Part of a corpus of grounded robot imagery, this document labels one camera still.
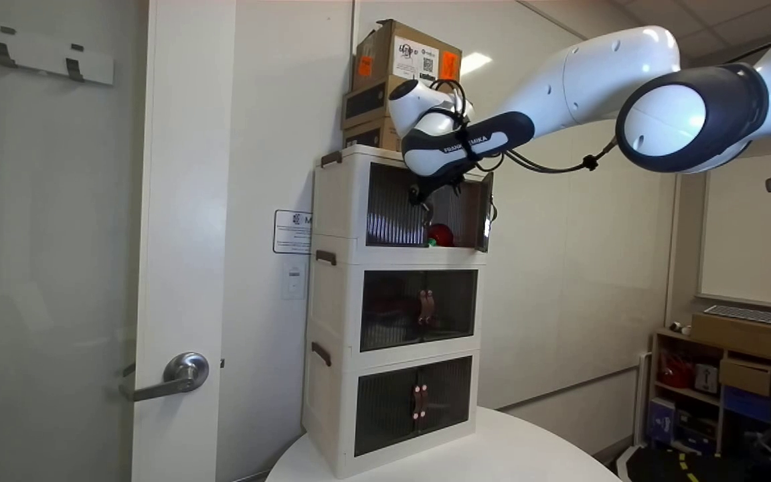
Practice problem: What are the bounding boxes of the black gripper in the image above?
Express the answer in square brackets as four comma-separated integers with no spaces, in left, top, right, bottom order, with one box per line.
[408,169,450,207]

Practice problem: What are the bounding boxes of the white three-tier cabinet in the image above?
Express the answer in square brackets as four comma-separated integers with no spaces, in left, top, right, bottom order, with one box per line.
[299,141,496,479]

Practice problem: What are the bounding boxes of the white framed glass door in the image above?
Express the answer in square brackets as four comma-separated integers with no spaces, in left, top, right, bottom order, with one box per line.
[0,0,236,482]

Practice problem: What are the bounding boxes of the red toy fruit green stem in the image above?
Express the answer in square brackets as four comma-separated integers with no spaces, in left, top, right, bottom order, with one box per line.
[425,223,461,248]

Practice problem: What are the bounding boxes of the blue white striped cloth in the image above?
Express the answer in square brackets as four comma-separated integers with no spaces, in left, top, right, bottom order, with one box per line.
[367,212,432,248]

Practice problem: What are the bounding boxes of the cardboard box with white label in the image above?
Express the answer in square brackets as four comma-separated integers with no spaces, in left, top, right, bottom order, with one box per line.
[347,17,465,90]

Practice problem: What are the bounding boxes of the wooden shelf unit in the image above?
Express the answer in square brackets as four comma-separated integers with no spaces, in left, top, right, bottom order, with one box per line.
[642,325,771,465]

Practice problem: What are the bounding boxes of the red round item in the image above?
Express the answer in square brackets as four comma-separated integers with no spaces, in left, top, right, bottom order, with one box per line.
[658,347,695,392]

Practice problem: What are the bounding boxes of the white whiteboard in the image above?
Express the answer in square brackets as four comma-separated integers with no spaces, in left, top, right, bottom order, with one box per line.
[698,146,771,317]

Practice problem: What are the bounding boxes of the blue packages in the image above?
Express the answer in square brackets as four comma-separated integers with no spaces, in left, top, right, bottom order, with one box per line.
[646,396,677,448]

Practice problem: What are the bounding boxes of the grey keyboard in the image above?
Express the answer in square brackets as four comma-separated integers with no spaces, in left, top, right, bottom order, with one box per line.
[702,302,771,327]

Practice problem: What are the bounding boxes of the long cardboard box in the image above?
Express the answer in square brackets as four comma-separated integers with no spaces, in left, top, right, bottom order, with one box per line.
[689,311,771,362]

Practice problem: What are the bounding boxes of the black floor mat white stripe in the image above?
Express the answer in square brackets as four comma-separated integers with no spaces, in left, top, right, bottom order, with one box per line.
[615,440,771,482]

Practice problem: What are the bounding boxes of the small cardboard box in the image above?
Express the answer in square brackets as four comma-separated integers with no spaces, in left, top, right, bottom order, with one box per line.
[717,355,771,398]

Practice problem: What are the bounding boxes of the blue box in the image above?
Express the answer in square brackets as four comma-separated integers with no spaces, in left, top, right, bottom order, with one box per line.
[724,386,771,426]

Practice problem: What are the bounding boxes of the white coat hook rack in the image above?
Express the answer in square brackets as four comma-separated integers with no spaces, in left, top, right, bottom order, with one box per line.
[0,25,116,88]

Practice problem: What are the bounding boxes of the small wall sign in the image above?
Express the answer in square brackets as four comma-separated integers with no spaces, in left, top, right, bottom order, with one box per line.
[271,207,313,256]

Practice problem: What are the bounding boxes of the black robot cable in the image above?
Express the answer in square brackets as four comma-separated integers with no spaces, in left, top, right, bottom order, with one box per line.
[496,130,622,179]

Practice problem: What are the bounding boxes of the silver door lever handle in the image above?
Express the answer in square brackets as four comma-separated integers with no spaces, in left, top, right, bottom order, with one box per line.
[117,350,211,404]

